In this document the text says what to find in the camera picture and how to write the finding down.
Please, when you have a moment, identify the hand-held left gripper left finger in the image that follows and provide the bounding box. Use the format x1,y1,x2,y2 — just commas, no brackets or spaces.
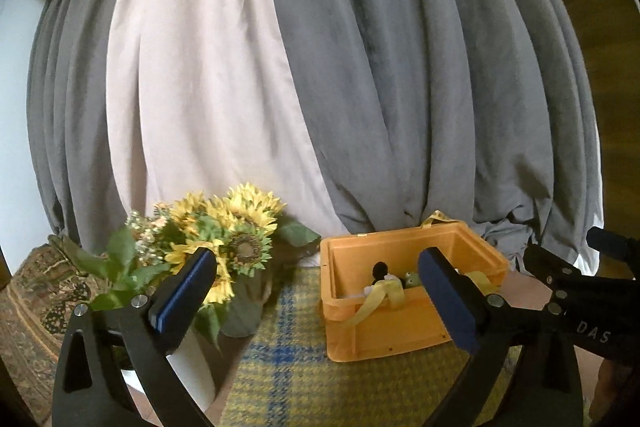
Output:
52,247,218,427

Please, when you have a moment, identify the black mouse plush toy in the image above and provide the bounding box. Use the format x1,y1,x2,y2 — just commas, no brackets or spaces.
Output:
362,260,402,299

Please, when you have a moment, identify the grey curtain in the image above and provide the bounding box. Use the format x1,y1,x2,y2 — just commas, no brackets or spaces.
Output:
259,0,601,269
27,0,147,239

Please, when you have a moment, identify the brown patterned rug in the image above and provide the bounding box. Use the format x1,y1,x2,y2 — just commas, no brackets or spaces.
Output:
0,234,108,414

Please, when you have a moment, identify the green leafy plant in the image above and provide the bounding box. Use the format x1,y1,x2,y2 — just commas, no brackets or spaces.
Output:
64,227,172,312

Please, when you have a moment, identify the yellow blue plaid mat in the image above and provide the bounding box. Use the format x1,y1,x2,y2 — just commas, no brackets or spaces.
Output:
220,279,521,427

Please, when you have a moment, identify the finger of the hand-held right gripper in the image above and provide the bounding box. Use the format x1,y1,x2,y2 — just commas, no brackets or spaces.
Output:
586,227,640,264
522,244,583,308

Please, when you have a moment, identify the orange plastic crate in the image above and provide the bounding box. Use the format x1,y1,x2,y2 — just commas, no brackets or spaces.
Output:
319,224,511,364

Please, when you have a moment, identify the pale pink curtain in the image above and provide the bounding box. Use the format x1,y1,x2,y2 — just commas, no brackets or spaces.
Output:
105,0,347,269

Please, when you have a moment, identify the sunflower bouquet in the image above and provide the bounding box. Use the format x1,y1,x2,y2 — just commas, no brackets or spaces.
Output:
125,183,322,348

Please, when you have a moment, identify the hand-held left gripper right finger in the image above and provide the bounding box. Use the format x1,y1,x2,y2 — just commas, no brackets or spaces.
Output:
417,247,585,427

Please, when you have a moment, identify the white plant pot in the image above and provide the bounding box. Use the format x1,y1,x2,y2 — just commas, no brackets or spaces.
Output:
120,331,217,412

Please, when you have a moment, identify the yellow ribbon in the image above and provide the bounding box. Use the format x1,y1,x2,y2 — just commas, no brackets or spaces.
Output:
352,277,407,334
421,210,464,231
462,270,500,296

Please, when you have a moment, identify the green vase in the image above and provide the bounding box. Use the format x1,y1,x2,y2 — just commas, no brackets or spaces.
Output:
219,276,274,339

